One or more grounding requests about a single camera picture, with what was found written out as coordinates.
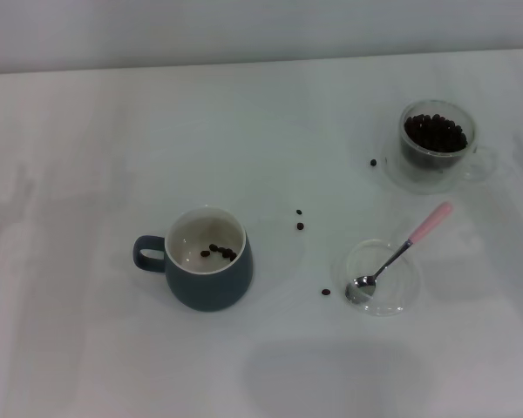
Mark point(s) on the dark blue-grey ceramic mug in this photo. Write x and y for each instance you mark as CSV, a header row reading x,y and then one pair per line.
x,y
209,291

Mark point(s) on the small cluster of coffee beans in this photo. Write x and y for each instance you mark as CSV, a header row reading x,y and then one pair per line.
x,y
222,251

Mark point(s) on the double-walled clear glass cup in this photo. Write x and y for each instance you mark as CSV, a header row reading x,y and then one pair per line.
x,y
436,165

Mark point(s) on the pile of dark coffee beans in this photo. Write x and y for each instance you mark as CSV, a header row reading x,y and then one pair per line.
x,y
436,132

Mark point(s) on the clear glass saucer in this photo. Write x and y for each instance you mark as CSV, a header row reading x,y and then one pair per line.
x,y
392,174

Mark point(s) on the small clear glass dish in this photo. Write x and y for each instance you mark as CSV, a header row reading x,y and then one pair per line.
x,y
392,305

